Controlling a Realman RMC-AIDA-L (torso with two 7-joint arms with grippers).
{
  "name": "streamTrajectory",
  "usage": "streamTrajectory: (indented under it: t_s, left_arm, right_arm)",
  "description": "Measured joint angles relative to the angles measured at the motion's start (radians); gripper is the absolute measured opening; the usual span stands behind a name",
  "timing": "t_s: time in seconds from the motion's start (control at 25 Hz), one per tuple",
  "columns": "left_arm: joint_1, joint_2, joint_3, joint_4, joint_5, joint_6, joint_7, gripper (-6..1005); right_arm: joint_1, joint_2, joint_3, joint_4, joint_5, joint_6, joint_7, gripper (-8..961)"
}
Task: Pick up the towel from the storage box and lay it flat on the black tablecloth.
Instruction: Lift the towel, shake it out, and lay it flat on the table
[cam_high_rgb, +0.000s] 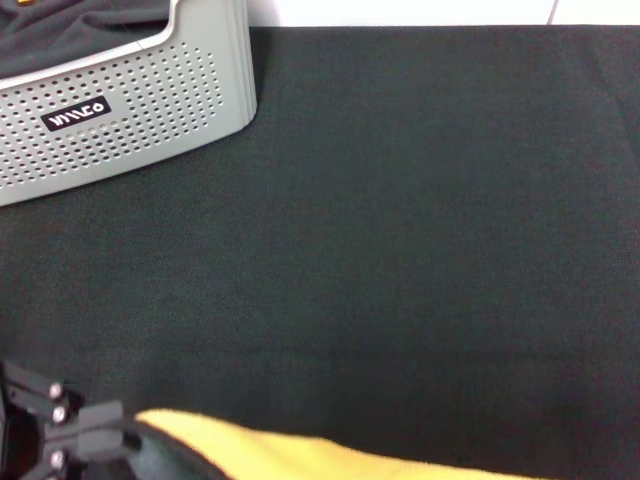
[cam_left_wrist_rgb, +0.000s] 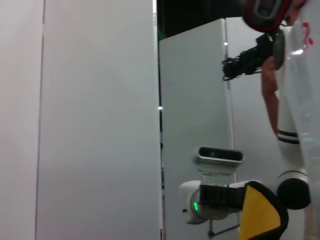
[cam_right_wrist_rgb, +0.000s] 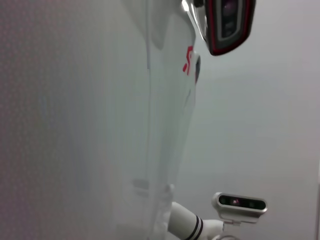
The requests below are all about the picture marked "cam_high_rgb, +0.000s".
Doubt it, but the black tablecloth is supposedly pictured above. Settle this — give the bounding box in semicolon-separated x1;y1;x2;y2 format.
0;24;640;480

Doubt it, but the grey perforated storage box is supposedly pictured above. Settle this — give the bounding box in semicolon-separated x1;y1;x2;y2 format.
0;0;259;207

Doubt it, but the dark cloth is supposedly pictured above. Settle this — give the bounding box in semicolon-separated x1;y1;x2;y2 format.
0;0;174;76

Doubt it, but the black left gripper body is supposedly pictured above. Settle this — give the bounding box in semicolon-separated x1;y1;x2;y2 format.
0;404;46;480

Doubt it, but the grey-green towel yellow back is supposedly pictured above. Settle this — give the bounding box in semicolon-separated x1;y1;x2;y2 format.
124;408;556;480

